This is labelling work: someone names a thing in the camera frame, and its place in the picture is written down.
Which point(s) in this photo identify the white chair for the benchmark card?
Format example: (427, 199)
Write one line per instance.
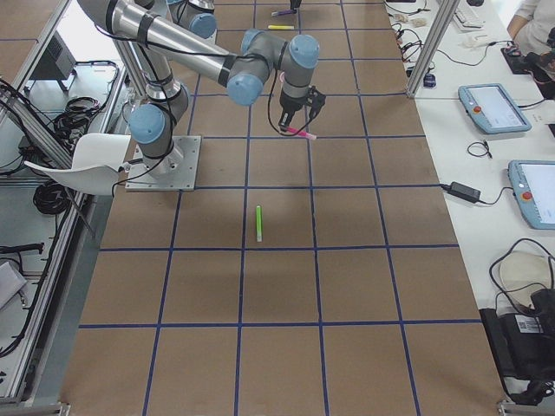
(95, 164)

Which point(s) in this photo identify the black power adapter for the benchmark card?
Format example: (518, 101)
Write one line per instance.
(461, 191)

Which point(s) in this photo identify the pink pen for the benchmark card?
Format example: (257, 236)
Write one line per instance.
(298, 133)

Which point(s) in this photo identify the purple pen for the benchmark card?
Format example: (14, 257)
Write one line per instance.
(283, 12)

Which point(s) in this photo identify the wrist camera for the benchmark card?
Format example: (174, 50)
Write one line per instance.
(315, 101)

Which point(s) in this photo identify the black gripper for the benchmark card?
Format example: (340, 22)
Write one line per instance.
(289, 105)

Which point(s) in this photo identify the blue teach pendant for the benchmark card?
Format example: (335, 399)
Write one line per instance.
(492, 109)
(533, 188)

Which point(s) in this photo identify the aluminium frame post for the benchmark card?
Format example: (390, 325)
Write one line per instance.
(437, 31)

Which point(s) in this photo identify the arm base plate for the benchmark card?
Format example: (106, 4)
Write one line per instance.
(176, 172)

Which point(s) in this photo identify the green pen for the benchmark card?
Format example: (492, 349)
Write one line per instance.
(259, 223)

